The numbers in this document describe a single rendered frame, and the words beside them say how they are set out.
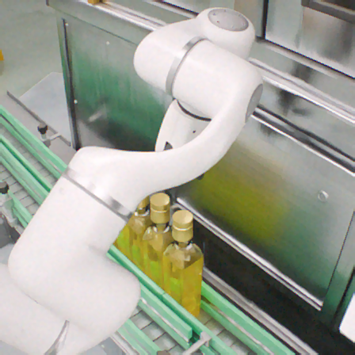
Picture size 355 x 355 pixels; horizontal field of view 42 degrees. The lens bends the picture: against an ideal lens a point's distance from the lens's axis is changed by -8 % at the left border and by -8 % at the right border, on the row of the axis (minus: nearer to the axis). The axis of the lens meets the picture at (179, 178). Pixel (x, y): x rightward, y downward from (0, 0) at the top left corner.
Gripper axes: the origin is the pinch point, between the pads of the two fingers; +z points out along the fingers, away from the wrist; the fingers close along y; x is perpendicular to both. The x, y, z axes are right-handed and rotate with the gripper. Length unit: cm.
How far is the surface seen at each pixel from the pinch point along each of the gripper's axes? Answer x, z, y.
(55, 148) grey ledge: -57, 54, -12
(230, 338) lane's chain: 20.9, 33.0, -2.4
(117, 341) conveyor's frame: 6.2, 37.2, 14.8
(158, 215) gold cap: -1.9, 12.3, 1.3
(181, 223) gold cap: 3.2, 8.6, 1.2
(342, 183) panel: 19.4, -9.6, -11.7
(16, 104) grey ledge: -91, 62, -16
